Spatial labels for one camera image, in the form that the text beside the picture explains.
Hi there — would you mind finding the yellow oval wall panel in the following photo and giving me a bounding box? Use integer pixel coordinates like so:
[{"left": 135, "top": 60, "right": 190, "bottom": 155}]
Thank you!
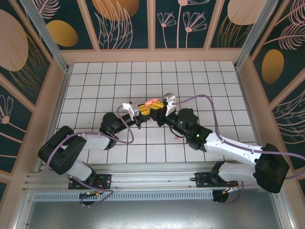
[{"left": 44, "top": 0, "right": 99, "bottom": 51}]

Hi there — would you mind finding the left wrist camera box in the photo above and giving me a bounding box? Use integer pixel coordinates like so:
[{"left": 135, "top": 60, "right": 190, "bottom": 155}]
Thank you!
[{"left": 122, "top": 102, "right": 142, "bottom": 119}]

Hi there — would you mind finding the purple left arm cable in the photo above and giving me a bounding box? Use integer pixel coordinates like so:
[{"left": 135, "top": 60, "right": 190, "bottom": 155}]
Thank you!
[{"left": 47, "top": 106, "right": 134, "bottom": 208}]

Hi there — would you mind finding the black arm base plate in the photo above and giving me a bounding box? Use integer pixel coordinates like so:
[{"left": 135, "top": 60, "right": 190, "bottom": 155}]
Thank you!
[
  {"left": 68, "top": 173, "right": 112, "bottom": 190},
  {"left": 194, "top": 171, "right": 239, "bottom": 191}
]

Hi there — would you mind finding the grey metal base sheet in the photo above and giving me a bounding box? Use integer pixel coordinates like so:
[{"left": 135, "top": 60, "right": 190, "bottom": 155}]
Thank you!
[{"left": 22, "top": 200, "right": 286, "bottom": 229}]

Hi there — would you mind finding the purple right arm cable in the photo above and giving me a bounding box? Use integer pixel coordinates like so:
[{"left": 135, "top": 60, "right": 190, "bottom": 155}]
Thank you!
[{"left": 173, "top": 94, "right": 305, "bottom": 206}]

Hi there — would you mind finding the single flower dark wall panel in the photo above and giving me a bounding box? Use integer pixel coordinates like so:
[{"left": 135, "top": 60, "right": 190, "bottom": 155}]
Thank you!
[{"left": 0, "top": 81, "right": 34, "bottom": 175}]

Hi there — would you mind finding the wide aluminium mounting rail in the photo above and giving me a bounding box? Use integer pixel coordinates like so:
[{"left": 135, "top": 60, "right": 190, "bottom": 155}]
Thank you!
[{"left": 23, "top": 162, "right": 283, "bottom": 191}]

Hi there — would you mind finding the slotted grey cable duct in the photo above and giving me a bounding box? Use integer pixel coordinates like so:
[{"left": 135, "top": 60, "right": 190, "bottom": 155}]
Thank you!
[{"left": 32, "top": 190, "right": 214, "bottom": 201}]

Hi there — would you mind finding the pink flowers wall panel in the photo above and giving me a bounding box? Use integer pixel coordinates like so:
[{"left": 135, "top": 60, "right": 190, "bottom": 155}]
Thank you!
[{"left": 153, "top": 0, "right": 212, "bottom": 50}]

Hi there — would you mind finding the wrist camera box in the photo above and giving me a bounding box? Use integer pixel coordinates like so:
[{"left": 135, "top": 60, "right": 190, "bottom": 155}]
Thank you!
[
  {"left": 122, "top": 102, "right": 142, "bottom": 119},
  {"left": 162, "top": 92, "right": 177, "bottom": 117}
]

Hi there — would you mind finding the fern and oval wall panel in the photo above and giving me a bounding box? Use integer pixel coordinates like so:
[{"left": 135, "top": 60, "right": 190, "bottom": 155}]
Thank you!
[{"left": 249, "top": 0, "right": 305, "bottom": 104}]

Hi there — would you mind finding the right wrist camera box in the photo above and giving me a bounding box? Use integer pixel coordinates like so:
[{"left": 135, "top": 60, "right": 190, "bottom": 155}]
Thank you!
[{"left": 162, "top": 92, "right": 177, "bottom": 117}]

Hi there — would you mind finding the black round cable grommet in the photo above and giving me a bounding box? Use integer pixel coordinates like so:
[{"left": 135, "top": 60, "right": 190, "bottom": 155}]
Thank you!
[
  {"left": 79, "top": 197, "right": 96, "bottom": 208},
  {"left": 212, "top": 190, "right": 230, "bottom": 205}
]

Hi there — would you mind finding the orange circle leaves wall panel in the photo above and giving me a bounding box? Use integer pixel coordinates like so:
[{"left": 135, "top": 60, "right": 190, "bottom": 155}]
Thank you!
[{"left": 85, "top": 0, "right": 153, "bottom": 51}]

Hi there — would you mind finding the pale disc gold lines panel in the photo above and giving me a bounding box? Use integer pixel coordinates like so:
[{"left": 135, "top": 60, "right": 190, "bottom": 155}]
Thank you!
[{"left": 0, "top": 7, "right": 52, "bottom": 108}]

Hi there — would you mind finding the aluminium corner post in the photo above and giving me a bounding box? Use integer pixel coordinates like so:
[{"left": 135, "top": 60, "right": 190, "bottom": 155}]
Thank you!
[
  {"left": 20, "top": 0, "right": 72, "bottom": 73},
  {"left": 234, "top": 0, "right": 281, "bottom": 70}
]

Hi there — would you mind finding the aluminium side rail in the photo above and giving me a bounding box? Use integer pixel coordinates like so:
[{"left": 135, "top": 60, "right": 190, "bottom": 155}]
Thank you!
[
  {"left": 35, "top": 69, "right": 72, "bottom": 174},
  {"left": 234, "top": 68, "right": 274, "bottom": 169}
]

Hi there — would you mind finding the pink leaf outline wall panel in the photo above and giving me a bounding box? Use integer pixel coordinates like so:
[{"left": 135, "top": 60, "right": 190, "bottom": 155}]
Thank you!
[{"left": 270, "top": 92, "right": 305, "bottom": 171}]

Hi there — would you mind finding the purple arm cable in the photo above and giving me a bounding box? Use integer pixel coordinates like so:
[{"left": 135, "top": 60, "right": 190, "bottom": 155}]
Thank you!
[
  {"left": 173, "top": 94, "right": 305, "bottom": 206},
  {"left": 47, "top": 106, "right": 134, "bottom": 208}
]

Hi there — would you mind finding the pale circle gold strands panel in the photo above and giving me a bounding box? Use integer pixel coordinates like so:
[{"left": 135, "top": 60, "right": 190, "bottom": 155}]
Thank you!
[{"left": 209, "top": 0, "right": 271, "bottom": 50}]

